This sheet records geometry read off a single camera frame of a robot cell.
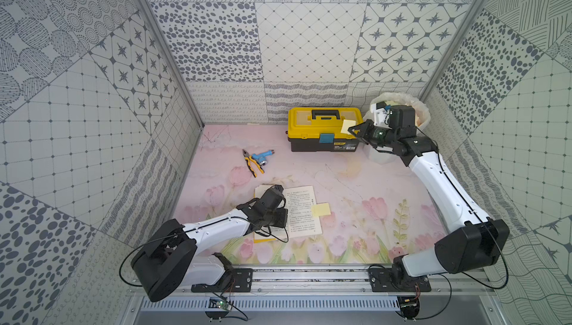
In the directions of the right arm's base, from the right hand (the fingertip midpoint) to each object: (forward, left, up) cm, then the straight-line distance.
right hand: (349, 131), depth 77 cm
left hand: (-18, +23, -27) cm, 39 cm away
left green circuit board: (-48, +44, -31) cm, 72 cm away
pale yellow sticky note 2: (-16, +9, -29) cm, 35 cm away
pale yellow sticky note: (+4, 0, 0) cm, 4 cm away
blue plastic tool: (+9, +36, -29) cm, 47 cm away
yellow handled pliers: (+9, +43, -28) cm, 52 cm away
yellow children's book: (-19, +16, -30) cm, 39 cm away
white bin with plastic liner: (+11, -31, -5) cm, 34 cm away
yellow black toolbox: (+15, +9, -14) cm, 23 cm away
